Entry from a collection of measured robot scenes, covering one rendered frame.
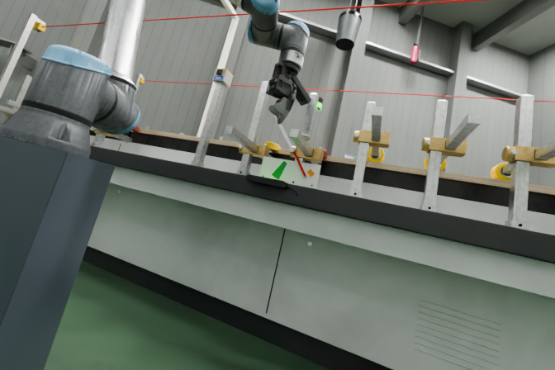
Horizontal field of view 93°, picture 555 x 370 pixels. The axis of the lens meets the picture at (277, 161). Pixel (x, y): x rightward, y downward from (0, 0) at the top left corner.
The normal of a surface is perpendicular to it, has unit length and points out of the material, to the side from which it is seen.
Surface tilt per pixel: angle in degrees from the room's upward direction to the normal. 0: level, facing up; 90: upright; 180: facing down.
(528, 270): 90
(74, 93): 90
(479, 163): 90
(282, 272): 90
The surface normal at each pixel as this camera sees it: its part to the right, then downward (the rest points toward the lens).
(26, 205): 0.17, -0.14
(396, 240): -0.33, -0.25
